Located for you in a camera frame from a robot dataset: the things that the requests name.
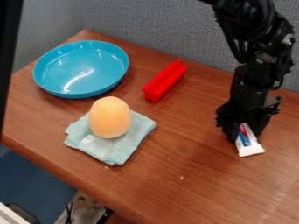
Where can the white toothpaste tube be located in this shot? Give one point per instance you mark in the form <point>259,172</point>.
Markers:
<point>247,142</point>

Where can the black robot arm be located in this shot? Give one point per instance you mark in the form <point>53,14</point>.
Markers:
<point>260,39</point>

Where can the orange egg-shaped sponge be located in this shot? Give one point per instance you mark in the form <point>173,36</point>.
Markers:
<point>109,117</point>

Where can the dark vertical post foreground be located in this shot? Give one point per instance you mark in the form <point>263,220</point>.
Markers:
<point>10,11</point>

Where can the blue plate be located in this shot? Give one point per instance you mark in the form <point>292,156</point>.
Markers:
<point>80,69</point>

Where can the beige object under table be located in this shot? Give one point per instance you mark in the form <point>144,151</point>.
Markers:
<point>85,210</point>

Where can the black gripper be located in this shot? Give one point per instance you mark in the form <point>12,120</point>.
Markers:
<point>251,105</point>

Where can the red plastic block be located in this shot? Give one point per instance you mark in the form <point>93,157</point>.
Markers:
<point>161,83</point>

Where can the light blue folded cloth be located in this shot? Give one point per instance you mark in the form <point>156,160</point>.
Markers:
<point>113,150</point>

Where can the white object bottom left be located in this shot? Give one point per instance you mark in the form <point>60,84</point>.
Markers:
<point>8,217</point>

